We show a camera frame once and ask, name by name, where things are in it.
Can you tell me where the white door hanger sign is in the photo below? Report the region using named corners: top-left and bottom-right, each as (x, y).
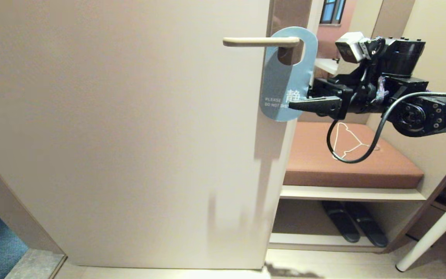
top-left (261, 26), bottom-right (319, 122)

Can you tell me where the beige room door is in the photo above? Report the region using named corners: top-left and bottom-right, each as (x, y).
top-left (0, 0), bottom-right (313, 270)

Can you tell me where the brown bench cushion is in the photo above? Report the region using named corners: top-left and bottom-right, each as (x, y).
top-left (283, 122), bottom-right (424, 189)

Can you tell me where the white bench shelf unit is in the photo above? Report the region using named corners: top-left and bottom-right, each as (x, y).
top-left (269, 185), bottom-right (427, 253)

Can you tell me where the dark slipper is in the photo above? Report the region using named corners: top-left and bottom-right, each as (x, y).
top-left (343, 201), bottom-right (388, 248)
top-left (321, 201), bottom-right (360, 244)

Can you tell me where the white table leg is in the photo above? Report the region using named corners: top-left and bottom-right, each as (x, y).
top-left (395, 182), bottom-right (446, 272)

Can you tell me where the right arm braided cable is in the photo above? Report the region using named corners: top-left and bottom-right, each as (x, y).
top-left (376, 76), bottom-right (390, 103)

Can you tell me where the black rubber cable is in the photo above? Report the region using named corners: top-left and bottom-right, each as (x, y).
top-left (326, 91), bottom-right (446, 164)

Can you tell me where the white wire clothes hanger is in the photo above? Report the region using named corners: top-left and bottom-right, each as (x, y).
top-left (331, 122), bottom-right (381, 160)

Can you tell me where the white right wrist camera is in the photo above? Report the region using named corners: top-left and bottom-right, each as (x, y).
top-left (335, 32), bottom-right (367, 64)

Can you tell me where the wall mirror with beige frame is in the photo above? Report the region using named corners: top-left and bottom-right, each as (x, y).
top-left (297, 0), bottom-right (415, 125)

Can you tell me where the beige lever door handle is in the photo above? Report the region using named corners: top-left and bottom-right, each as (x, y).
top-left (223, 36), bottom-right (301, 48)

